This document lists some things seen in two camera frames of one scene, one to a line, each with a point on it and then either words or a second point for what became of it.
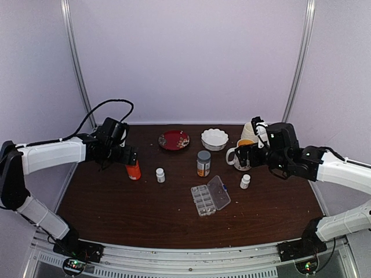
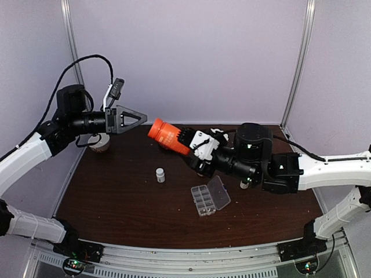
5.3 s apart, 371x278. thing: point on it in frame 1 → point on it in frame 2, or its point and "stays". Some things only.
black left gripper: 125,159 → 114,119
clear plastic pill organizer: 208,198 stays
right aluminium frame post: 309,26 stays
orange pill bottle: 134,171 → 167,135
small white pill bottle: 160,175 stays
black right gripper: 243,157 → 200,168
